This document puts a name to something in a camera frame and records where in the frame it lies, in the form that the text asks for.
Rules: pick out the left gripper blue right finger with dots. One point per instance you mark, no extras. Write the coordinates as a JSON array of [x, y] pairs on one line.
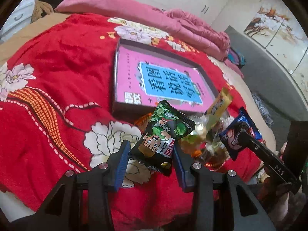
[[182, 164]]

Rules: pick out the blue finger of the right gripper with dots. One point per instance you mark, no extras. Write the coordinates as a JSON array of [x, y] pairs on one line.
[[278, 170]]

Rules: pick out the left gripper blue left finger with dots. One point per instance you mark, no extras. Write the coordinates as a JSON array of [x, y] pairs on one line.
[[117, 164]]

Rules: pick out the blue Oreo cookie packet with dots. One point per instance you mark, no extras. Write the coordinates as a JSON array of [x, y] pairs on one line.
[[230, 136]]

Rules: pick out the black green cartoon snack packet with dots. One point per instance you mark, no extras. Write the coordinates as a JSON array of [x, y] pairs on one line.
[[165, 127]]

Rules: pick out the green clear pastry bag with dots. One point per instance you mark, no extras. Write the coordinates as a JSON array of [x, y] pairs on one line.
[[201, 137]]

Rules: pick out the small dark wrapped candy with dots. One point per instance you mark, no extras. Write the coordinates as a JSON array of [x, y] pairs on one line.
[[212, 159]]

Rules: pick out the orange wrapped cake snack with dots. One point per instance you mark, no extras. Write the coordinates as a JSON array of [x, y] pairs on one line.
[[142, 122]]

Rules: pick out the gold wrapped snack stick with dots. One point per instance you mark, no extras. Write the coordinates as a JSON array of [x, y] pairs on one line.
[[218, 107]]

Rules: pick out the grey quilted headboard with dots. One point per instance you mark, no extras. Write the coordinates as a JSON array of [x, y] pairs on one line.
[[265, 78]]

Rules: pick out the red floral blanket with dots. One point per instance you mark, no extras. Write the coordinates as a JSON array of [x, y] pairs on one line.
[[56, 98]]

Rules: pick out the pink and blue book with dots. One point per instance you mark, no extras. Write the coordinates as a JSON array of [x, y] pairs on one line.
[[158, 81]]

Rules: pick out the dark shallow cardboard box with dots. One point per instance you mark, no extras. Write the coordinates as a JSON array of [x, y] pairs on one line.
[[158, 79]]

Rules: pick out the colourful folded clothes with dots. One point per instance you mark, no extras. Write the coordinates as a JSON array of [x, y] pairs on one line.
[[236, 57]]

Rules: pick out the pink quilt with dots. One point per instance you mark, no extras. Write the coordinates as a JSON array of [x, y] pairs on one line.
[[182, 25]]

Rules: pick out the beige bed sheet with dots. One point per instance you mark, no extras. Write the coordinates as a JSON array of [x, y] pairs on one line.
[[28, 33]]

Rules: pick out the white drawer cabinet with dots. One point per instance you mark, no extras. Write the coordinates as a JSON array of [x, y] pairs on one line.
[[18, 19]]

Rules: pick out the brown knitted blanket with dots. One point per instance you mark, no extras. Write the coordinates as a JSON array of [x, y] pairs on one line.
[[40, 10]]

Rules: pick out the floral wall painting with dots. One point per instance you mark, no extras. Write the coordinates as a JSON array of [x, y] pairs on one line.
[[276, 29]]

